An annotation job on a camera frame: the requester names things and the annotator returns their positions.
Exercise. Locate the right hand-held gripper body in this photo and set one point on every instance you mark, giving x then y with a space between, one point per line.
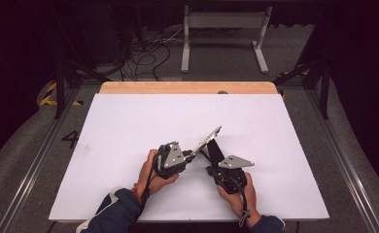
231 174

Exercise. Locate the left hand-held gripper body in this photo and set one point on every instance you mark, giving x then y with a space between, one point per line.
171 160

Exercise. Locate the person's right hand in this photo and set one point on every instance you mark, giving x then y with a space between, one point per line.
241 202

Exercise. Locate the person's left hand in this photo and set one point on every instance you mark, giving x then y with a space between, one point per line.
148 181

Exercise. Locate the white table cover board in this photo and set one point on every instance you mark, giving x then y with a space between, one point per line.
129 129

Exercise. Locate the black metal stand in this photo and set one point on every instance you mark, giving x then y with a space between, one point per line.
60 84
323 87

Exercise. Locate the white metal stand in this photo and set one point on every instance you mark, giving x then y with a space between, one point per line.
224 21

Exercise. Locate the aluminium floor rail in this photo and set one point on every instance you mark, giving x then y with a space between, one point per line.
32 174
346 155

